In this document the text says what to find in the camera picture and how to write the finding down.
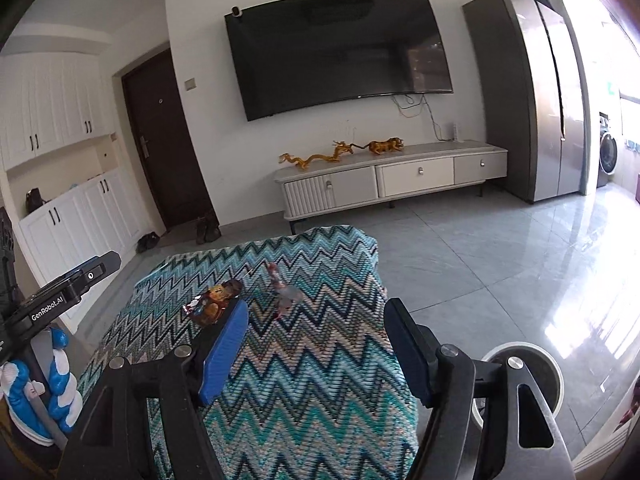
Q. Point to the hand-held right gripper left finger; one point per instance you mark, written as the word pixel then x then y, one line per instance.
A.
pixel 222 355

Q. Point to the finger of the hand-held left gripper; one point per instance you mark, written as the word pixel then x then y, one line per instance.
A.
pixel 92 275

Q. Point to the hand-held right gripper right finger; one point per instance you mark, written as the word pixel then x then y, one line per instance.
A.
pixel 410 355

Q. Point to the brown and red snack wrapper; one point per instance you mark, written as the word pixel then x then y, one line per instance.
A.
pixel 212 302

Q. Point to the clear and red plastic wrapper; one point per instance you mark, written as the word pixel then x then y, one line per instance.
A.
pixel 284 292

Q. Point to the white round trash bin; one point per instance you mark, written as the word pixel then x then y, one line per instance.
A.
pixel 545 375

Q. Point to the person's left hand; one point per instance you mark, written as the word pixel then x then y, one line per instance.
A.
pixel 62 390

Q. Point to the dark shoes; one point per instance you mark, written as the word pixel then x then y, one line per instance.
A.
pixel 148 242

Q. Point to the zigzag patterned tablecloth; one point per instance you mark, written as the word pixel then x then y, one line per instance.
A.
pixel 300 390

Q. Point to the dark handbag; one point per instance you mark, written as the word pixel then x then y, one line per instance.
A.
pixel 36 201

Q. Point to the brown boots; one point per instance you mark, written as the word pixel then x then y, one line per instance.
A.
pixel 207 230

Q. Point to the dark brown entrance door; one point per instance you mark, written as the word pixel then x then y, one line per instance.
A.
pixel 165 145

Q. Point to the white built-in cabinet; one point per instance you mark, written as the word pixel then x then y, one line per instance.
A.
pixel 65 110

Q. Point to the white television cabinet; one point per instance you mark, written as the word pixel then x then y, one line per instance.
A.
pixel 415 172

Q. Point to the golden tiger figurine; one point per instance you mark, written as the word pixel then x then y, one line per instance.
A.
pixel 385 146

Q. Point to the golden dragon figurine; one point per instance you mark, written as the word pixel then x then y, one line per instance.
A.
pixel 320 159

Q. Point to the beige marble table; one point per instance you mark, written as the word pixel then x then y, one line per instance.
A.
pixel 615 440

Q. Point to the white router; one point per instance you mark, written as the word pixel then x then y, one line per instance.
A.
pixel 454 132

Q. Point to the grey front-load washing machine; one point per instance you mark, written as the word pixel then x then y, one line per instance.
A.
pixel 607 152

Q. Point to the grey side-by-side refrigerator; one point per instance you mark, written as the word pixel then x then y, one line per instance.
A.
pixel 535 100

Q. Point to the beige wall switch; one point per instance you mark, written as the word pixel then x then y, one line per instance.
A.
pixel 188 84

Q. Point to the small white security camera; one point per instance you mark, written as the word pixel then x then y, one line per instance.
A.
pixel 238 11

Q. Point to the large black wall television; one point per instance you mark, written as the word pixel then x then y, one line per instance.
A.
pixel 340 55

